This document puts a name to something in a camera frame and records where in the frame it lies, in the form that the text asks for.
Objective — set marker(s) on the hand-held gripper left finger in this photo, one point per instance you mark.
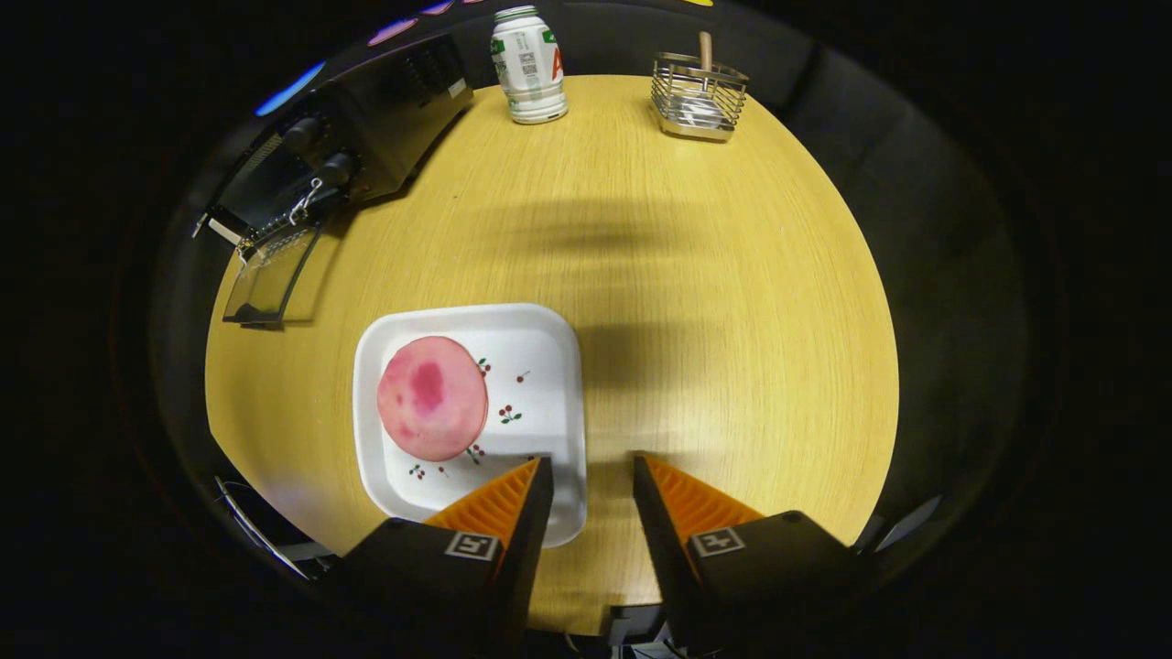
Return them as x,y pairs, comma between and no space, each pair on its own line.
531,549

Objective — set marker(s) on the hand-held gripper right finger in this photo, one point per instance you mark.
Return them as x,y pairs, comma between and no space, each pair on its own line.
664,558

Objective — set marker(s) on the round pink food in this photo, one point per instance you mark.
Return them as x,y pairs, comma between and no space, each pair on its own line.
430,403

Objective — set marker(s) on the white square plate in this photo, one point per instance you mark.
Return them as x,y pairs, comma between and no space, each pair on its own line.
531,348

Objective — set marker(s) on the black toaster oven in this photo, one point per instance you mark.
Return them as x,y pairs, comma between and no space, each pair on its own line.
394,119

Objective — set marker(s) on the white plastic bottle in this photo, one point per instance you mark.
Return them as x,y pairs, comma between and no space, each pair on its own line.
529,82

